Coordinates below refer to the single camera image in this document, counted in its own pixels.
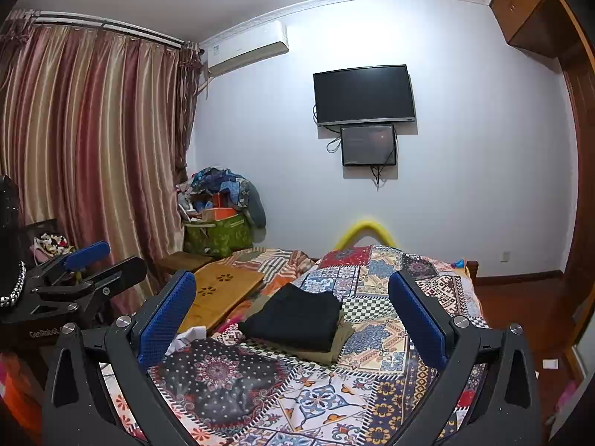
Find black pants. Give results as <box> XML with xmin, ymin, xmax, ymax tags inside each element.
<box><xmin>237</xmin><ymin>282</ymin><xmax>344</xmax><ymax>353</ymax></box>

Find orange sleeved forearm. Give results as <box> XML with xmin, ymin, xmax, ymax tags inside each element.
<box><xmin>1</xmin><ymin>352</ymin><xmax>44</xmax><ymax>445</ymax></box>

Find striped pink curtain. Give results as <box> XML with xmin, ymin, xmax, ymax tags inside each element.
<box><xmin>1</xmin><ymin>11</ymin><xmax>203</xmax><ymax>312</ymax></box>

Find green storage bag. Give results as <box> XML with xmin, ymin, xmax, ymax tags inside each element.
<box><xmin>184</xmin><ymin>214</ymin><xmax>253</xmax><ymax>259</ymax></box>

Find pile of clothes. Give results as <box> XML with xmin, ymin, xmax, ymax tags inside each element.
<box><xmin>177</xmin><ymin>167</ymin><xmax>266</xmax><ymax>230</ymax></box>

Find colourful patchwork bedspread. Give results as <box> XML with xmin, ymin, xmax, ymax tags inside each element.
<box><xmin>99</xmin><ymin>242</ymin><xmax>489</xmax><ymax>446</ymax></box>

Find olive folded pants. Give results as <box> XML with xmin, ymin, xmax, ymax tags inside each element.
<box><xmin>241</xmin><ymin>294</ymin><xmax>355</xmax><ymax>367</ymax></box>

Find yellow headboard tube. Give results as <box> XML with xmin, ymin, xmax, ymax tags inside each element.
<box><xmin>334</xmin><ymin>220</ymin><xmax>398</xmax><ymax>251</ymax></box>

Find white air conditioner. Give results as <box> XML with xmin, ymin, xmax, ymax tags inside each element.
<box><xmin>207</xmin><ymin>20</ymin><xmax>289</xmax><ymax>77</ymax></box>

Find brown wooden wardrobe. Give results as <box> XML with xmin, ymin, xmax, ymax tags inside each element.
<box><xmin>484</xmin><ymin>0</ymin><xmax>594</xmax><ymax>309</ymax></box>

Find white curtain rail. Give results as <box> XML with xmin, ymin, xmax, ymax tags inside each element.
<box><xmin>9</xmin><ymin>9</ymin><xmax>184</xmax><ymax>49</ymax></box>

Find small black wall monitor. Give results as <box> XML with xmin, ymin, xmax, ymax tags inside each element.
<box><xmin>341</xmin><ymin>124</ymin><xmax>396</xmax><ymax>167</ymax></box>

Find black wall television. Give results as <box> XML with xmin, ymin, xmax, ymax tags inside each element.
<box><xmin>313</xmin><ymin>65</ymin><xmax>417</xmax><ymax>126</ymax></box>

